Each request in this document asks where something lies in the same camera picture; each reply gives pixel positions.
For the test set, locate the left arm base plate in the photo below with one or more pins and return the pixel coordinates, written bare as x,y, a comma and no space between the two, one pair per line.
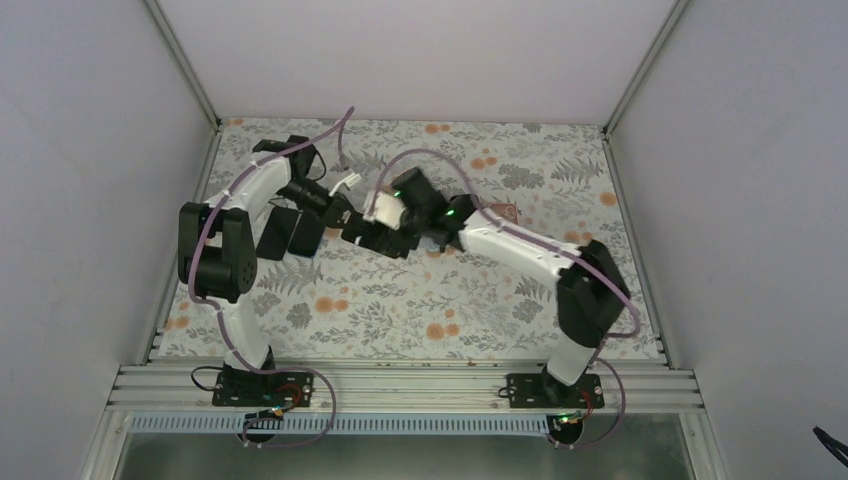
241,388

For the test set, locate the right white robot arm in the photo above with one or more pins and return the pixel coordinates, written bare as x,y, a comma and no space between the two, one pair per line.
588,286

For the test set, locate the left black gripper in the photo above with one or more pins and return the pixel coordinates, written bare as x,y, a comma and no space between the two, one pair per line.
331,215

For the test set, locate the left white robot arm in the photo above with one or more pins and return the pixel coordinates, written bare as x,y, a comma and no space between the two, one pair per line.
271,209

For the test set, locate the aluminium mounting rail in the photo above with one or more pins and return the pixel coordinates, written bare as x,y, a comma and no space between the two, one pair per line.
399,399

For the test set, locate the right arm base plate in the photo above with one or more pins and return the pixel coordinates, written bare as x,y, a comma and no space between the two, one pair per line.
541,390

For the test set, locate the black phone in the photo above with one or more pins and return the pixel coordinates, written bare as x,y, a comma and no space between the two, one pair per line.
307,235

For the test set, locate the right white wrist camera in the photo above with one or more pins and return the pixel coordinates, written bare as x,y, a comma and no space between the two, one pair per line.
385,209

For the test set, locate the pink phone case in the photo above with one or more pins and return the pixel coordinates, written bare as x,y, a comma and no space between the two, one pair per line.
507,211

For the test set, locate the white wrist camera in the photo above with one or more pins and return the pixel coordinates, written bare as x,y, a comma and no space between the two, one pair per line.
347,183
385,209

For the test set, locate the black object at edge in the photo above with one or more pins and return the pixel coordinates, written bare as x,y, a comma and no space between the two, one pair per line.
835,447

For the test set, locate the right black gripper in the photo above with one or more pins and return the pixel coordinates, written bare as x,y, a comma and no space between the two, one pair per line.
412,242

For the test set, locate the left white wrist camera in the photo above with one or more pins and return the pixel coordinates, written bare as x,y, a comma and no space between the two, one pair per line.
347,183

